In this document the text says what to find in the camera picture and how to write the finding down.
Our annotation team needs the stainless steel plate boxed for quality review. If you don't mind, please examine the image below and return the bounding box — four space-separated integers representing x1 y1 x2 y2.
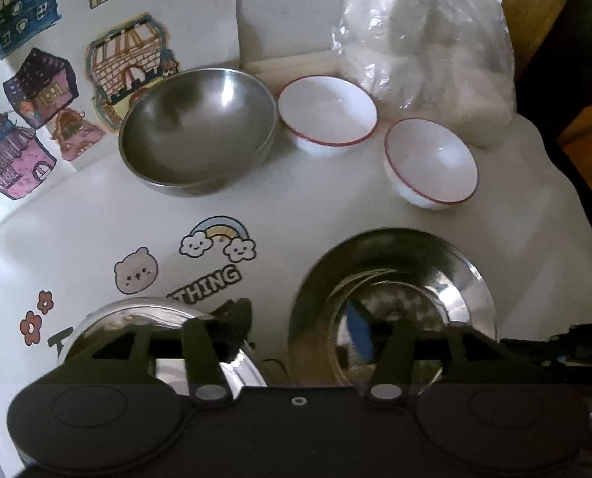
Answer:
64 297 269 390
288 228 499 390

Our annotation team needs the white bowl with red rim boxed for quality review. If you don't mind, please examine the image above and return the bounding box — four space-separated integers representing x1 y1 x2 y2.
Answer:
277 75 379 157
384 118 479 208

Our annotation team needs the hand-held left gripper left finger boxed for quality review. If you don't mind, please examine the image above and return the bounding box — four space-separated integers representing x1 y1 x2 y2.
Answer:
89 299 254 404

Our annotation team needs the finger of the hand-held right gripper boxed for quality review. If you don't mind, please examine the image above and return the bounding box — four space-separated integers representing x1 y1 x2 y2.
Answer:
499 323 592 372

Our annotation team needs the clear bag of white rolls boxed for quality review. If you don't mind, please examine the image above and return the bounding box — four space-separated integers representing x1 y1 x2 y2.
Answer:
332 0 518 148

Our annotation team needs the house drawings printed cloth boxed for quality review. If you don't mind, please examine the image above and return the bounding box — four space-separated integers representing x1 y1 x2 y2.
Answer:
0 0 243 202

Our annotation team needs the brown wooden furniture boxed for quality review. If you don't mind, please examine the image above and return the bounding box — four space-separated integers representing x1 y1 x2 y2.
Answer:
501 0 592 163

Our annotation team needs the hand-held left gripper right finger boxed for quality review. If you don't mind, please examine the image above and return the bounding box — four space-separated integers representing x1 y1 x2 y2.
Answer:
350 308 502 402

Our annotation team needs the white cartoon printed tablecloth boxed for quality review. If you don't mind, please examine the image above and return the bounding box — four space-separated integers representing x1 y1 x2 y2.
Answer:
0 104 592 464

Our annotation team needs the large stainless steel bowl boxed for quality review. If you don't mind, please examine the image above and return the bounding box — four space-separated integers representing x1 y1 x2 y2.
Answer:
118 67 277 197

